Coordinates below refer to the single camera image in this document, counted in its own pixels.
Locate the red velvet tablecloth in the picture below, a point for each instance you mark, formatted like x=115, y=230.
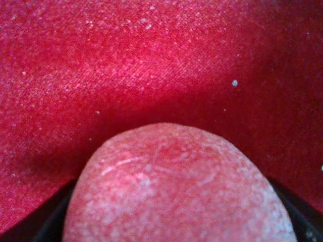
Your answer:
x=75, y=73

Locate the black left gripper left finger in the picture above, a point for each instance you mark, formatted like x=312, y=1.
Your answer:
x=52, y=229

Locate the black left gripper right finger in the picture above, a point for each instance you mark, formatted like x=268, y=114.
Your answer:
x=306, y=220

